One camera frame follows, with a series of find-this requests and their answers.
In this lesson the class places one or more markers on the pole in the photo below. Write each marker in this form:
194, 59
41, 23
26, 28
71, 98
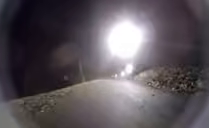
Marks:
82, 71

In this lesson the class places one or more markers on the grey asphalt path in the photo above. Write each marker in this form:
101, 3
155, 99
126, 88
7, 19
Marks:
115, 106

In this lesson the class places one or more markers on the leaf-strewn earth verge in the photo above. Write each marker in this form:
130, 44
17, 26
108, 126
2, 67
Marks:
173, 78

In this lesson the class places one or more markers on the pale gravelly verge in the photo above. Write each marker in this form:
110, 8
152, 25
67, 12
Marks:
42, 101

